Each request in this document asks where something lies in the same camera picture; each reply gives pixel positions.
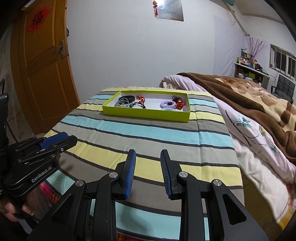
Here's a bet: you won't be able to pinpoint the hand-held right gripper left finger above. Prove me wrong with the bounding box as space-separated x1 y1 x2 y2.
26 149 137 241

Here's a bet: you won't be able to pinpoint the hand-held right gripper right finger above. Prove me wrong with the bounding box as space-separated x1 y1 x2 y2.
160 149 270 241

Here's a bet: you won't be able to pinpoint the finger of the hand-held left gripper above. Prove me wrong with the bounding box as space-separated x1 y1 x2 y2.
14 132 68 160
40 135 78 156

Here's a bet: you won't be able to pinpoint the green cardboard box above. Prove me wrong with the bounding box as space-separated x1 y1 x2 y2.
102 90 191 123

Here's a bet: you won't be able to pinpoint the clear wire bracelet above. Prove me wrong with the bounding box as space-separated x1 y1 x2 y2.
114 98 133 108

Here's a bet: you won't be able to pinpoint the teal bead cord necklace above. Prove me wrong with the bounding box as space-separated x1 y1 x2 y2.
128 101 147 110

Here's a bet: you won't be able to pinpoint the purple spiral hair tie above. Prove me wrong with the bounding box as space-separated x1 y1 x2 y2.
159 100 178 112

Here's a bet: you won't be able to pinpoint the amber beaded hair tie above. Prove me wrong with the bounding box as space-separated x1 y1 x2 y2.
174 100 187 111

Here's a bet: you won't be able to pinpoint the person's left hand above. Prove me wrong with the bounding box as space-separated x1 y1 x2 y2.
0 192 36 221

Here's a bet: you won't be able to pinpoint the striped bed sheet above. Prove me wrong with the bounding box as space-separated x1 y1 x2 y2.
39 88 245 241

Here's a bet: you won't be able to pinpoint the wooden door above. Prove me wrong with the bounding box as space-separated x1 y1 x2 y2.
10 0 81 135

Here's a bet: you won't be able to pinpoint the metal door lock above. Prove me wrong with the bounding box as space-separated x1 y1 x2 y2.
55 40 69 59

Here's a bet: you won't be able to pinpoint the pink floral quilt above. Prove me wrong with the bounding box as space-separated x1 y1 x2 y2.
159 75 296 230

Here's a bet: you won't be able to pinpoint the brown plush blanket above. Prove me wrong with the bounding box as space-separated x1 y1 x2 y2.
176 72 296 167

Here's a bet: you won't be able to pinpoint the red paper door decoration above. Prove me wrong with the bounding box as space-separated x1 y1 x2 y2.
26 7 52 34

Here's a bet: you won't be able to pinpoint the grey storage shelf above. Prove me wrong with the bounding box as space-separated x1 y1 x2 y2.
234 62 271 92

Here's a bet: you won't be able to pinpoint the row of bottles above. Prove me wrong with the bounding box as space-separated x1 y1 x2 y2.
236 47 262 69

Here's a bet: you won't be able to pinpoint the black chair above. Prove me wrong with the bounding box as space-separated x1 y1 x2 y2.
270 74 296 105

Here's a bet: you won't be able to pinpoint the purple dried branches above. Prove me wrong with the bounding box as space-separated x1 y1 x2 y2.
246 37 268 59

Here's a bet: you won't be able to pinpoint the window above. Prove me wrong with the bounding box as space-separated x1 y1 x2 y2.
269 44 296 84

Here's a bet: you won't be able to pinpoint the silver wall foil sheet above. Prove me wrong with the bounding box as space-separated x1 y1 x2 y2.
156 0 185 23

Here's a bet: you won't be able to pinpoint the wooden wall stick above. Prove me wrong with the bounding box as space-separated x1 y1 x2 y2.
225 2 251 37

